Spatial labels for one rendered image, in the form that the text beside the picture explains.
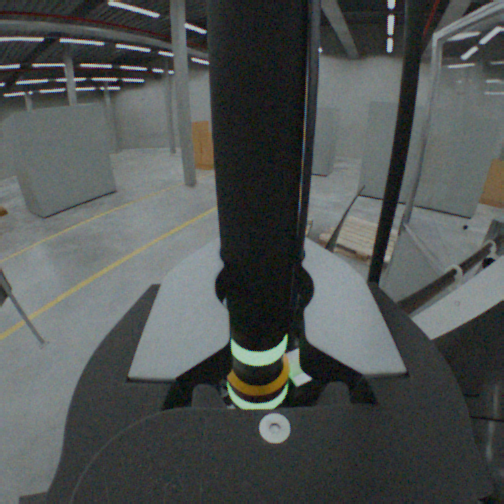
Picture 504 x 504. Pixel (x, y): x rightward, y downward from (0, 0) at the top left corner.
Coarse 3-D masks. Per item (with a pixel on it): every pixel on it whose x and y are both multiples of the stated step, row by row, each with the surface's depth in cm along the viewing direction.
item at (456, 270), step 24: (408, 0) 8; (408, 24) 8; (408, 48) 9; (408, 72) 9; (408, 96) 10; (408, 120) 10; (408, 144) 11; (384, 192) 13; (384, 216) 13; (384, 240) 14; (432, 288) 24
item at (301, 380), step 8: (296, 352) 19; (296, 376) 17; (304, 376) 17; (288, 384) 18; (296, 384) 16; (304, 384) 17; (312, 384) 17; (320, 384) 18; (288, 392) 18; (296, 392) 17; (304, 392) 17; (312, 392) 18; (320, 392) 18; (288, 400) 17; (296, 400) 17; (304, 400) 17; (312, 400) 18
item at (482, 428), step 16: (496, 304) 18; (480, 320) 17; (496, 320) 15; (448, 336) 19; (464, 336) 17; (480, 336) 15; (496, 336) 13; (448, 352) 16; (464, 352) 14; (480, 352) 13; (496, 352) 12; (464, 368) 12; (480, 368) 11; (496, 368) 11; (464, 384) 11; (480, 384) 10; (496, 384) 10; (480, 400) 9; (496, 400) 9; (480, 416) 8; (496, 416) 8; (480, 432) 8; (496, 432) 7; (480, 448) 7; (496, 448) 7; (496, 464) 6; (496, 480) 5; (496, 496) 5
